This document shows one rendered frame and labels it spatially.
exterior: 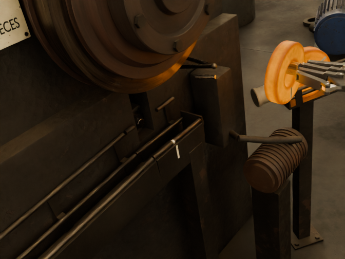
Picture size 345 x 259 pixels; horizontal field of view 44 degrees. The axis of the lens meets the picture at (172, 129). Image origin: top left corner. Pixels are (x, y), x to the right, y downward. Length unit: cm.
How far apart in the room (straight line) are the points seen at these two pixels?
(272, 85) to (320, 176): 108
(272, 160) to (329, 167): 85
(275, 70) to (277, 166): 36
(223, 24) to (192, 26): 43
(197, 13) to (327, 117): 164
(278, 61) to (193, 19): 23
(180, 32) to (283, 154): 59
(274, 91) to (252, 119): 144
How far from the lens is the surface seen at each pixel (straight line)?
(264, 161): 128
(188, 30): 90
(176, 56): 99
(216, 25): 132
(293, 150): 136
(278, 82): 104
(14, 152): 91
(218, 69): 121
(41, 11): 81
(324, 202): 193
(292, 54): 107
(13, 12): 89
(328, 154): 219
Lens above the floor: 131
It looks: 32 degrees down
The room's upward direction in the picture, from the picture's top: 11 degrees counter-clockwise
